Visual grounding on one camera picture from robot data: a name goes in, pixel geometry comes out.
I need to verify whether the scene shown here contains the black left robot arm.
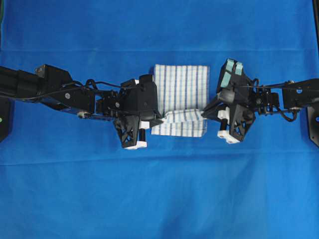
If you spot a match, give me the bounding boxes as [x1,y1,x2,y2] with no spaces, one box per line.
[0,64,163,149]

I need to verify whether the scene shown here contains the blue striped white towel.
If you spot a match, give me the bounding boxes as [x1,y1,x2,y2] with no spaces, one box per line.
[151,64,210,137]

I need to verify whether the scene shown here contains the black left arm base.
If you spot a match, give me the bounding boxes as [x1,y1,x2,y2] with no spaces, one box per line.
[0,98,14,142]

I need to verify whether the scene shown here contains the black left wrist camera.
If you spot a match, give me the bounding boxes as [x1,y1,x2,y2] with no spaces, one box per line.
[137,74,159,121]

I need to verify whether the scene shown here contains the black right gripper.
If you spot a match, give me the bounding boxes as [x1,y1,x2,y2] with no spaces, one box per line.
[201,96,256,144]

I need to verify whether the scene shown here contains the blue table cloth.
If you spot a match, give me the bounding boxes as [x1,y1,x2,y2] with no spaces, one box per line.
[0,0,319,239]

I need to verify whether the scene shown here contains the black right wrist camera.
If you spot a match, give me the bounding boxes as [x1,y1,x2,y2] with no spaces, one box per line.
[216,58,254,104]

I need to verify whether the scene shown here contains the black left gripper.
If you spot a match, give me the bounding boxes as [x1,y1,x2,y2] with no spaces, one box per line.
[114,79,163,150]

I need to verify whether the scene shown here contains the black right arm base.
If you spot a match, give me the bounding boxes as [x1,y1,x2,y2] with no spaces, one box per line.
[307,103,319,146]

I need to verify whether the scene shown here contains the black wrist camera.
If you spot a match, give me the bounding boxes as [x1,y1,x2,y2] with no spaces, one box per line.
[137,74,159,121]
[216,58,254,104]

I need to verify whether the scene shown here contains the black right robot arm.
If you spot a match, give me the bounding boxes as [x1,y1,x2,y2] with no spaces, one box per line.
[202,79,319,145]

